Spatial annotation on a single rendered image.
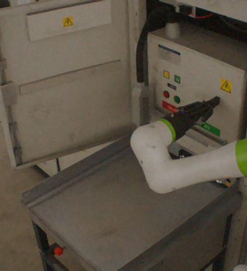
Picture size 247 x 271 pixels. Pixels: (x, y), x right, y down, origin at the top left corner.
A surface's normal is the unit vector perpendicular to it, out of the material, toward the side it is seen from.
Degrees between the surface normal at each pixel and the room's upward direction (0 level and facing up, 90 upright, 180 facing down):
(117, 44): 90
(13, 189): 0
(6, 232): 0
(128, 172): 0
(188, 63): 90
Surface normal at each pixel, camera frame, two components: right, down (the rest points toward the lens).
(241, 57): -0.04, -0.82
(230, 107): -0.74, 0.41
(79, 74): 0.43, 0.51
